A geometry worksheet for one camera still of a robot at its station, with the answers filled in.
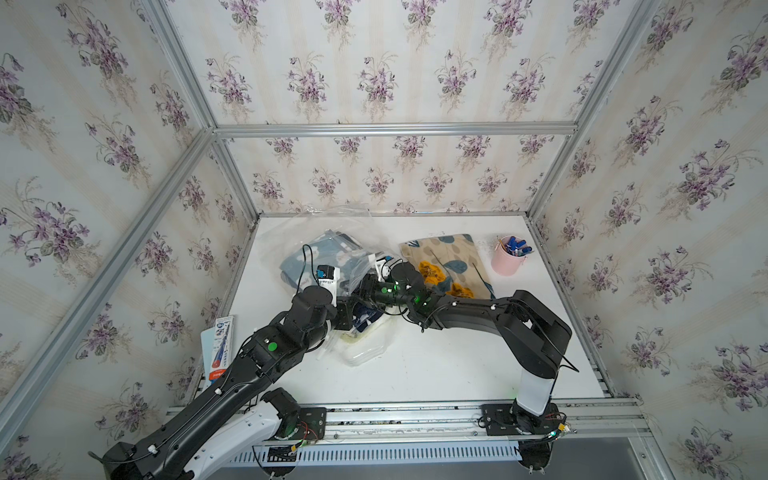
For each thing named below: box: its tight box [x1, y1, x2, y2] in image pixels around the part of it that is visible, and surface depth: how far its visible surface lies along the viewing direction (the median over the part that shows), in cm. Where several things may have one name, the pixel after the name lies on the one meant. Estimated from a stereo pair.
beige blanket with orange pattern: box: [400, 234, 496, 299], surface depth 103 cm
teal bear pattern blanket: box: [280, 229, 371, 291], surface depth 98 cm
